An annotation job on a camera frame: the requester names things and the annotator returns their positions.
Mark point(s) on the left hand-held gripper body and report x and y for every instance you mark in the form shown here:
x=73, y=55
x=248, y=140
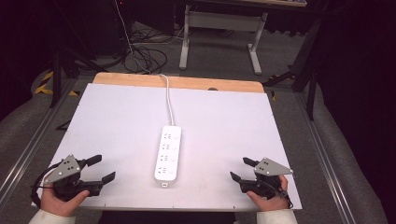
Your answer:
x=63, y=169

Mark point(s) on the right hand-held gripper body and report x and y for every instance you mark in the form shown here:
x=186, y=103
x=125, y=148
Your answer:
x=269, y=169

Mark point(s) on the person's right hand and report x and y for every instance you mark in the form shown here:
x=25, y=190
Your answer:
x=274, y=203

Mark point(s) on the person's left hand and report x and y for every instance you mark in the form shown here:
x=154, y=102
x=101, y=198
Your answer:
x=60, y=205

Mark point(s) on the white board sheet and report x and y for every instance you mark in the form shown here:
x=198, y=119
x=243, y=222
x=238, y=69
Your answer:
x=130, y=124

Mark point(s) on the white power strip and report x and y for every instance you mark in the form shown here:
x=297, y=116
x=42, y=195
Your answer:
x=168, y=155

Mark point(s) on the person's dark clothing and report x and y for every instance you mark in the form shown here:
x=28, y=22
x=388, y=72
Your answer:
x=168, y=217

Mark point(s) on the yellow and black floor tape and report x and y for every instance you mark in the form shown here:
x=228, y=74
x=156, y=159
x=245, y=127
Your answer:
x=45, y=85

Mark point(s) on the black tripod stand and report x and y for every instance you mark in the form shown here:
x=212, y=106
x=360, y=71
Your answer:
x=57, y=71

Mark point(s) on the wooden table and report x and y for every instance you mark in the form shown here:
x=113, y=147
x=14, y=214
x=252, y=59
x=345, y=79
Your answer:
x=186, y=82

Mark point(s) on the black metal stand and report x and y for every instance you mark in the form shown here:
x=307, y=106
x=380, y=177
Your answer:
x=306, y=71

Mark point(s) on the dark curtain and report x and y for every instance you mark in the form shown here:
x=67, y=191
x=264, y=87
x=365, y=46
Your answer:
x=358, y=77
x=21, y=46

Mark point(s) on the aluminium floor rail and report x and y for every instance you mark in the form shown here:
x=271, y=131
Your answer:
x=31, y=143
x=323, y=155

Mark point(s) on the white metal desk frame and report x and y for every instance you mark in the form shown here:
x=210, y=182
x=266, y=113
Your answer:
x=218, y=20

